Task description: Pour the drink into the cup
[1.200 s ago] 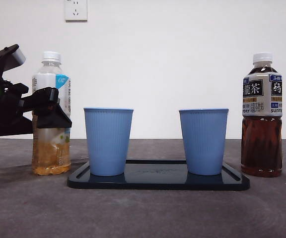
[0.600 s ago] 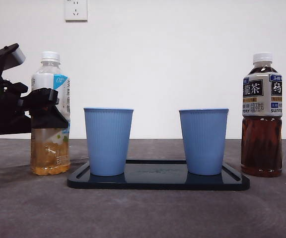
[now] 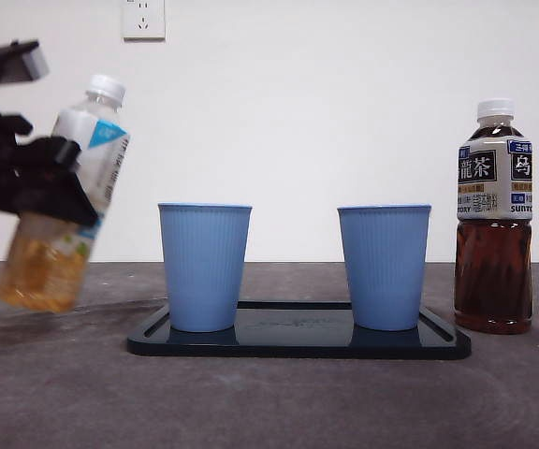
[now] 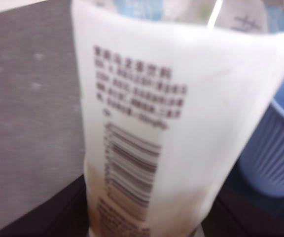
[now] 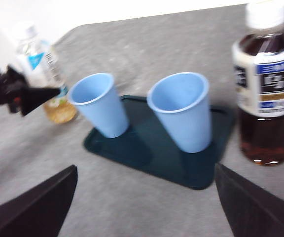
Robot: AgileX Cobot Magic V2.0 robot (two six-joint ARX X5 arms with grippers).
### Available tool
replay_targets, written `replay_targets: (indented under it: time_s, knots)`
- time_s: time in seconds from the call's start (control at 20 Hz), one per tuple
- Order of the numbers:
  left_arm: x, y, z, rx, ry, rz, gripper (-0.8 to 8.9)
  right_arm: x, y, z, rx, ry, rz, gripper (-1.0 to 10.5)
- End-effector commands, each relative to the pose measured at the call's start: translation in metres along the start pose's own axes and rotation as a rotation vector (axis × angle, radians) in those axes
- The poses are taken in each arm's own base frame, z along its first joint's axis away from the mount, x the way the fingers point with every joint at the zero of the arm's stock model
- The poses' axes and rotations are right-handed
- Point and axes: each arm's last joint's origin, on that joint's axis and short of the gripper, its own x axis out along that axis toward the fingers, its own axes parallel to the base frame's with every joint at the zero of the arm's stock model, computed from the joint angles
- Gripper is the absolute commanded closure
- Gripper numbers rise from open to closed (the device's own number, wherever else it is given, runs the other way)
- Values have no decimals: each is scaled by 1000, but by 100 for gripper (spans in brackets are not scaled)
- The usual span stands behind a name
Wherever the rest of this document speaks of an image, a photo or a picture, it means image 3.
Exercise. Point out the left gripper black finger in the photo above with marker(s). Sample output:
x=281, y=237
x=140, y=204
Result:
x=49, y=192

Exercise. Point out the pale tea bottle white label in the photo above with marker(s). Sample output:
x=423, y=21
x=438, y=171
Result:
x=45, y=266

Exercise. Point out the dark oolong tea bottle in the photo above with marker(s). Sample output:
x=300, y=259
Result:
x=491, y=271

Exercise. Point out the blue ribbed cup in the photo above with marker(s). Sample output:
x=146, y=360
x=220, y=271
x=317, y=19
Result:
x=204, y=266
x=384, y=266

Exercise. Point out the dark blue tray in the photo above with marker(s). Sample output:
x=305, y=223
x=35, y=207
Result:
x=297, y=346

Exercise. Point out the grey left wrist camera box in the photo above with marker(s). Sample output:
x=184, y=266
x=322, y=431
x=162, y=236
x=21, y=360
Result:
x=26, y=68

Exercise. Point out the white wall socket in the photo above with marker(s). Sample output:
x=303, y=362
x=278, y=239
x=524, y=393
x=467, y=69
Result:
x=143, y=18

